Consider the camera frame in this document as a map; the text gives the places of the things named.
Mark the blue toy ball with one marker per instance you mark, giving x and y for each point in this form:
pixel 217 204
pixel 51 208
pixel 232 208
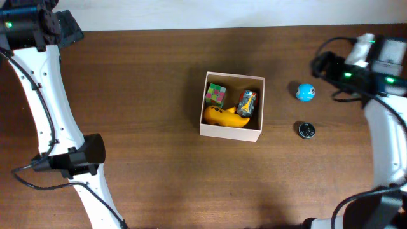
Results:
pixel 305 92

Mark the multicoloured puzzle cube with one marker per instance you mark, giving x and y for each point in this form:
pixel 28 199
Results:
pixel 215 95

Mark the black round disc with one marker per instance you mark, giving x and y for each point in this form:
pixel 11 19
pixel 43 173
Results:
pixel 306 130

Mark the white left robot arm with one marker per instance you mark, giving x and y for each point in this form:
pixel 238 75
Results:
pixel 32 34

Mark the orange rubber toy figure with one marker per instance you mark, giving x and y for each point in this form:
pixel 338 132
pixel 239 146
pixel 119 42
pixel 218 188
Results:
pixel 214 115

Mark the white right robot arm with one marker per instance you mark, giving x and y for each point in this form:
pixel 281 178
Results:
pixel 385 205

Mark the pink cardboard box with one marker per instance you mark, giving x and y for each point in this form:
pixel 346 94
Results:
pixel 235 84

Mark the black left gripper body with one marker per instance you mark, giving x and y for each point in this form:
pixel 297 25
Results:
pixel 70 32

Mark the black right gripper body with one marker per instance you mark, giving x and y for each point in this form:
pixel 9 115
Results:
pixel 338 72

